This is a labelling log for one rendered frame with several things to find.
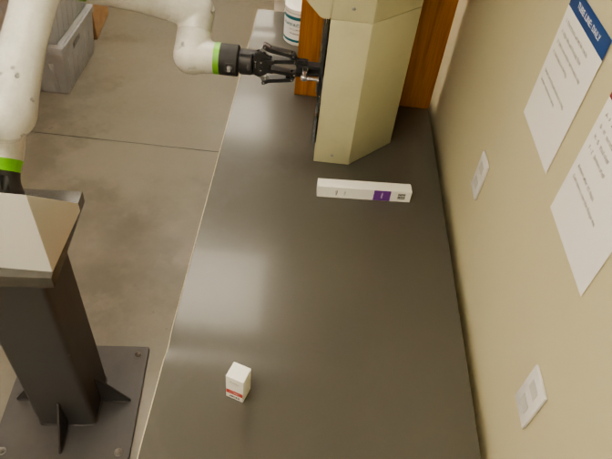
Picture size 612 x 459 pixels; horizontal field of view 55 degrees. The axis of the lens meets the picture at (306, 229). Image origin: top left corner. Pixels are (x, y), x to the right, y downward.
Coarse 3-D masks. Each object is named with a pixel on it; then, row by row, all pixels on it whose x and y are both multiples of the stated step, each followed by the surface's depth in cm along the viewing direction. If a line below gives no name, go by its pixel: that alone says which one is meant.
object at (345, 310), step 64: (256, 128) 193; (256, 192) 172; (192, 256) 152; (256, 256) 154; (320, 256) 156; (384, 256) 158; (448, 256) 160; (192, 320) 139; (256, 320) 140; (320, 320) 142; (384, 320) 143; (448, 320) 145; (192, 384) 127; (256, 384) 128; (320, 384) 130; (384, 384) 131; (448, 384) 132; (192, 448) 117; (256, 448) 118; (320, 448) 119; (384, 448) 121; (448, 448) 122
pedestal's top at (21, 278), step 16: (32, 192) 164; (48, 192) 164; (64, 192) 165; (80, 192) 165; (80, 208) 165; (64, 256) 152; (0, 272) 143; (16, 272) 144; (32, 272) 144; (48, 272) 145
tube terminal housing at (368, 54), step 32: (352, 0) 147; (384, 0) 148; (416, 0) 157; (352, 32) 153; (384, 32) 156; (352, 64) 159; (384, 64) 165; (352, 96) 166; (384, 96) 175; (320, 128) 175; (352, 128) 174; (384, 128) 187; (320, 160) 184; (352, 160) 185
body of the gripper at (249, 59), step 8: (248, 48) 171; (240, 56) 169; (248, 56) 169; (256, 56) 170; (264, 56) 170; (240, 64) 169; (248, 64) 169; (256, 64) 172; (240, 72) 172; (248, 72) 171; (256, 72) 174
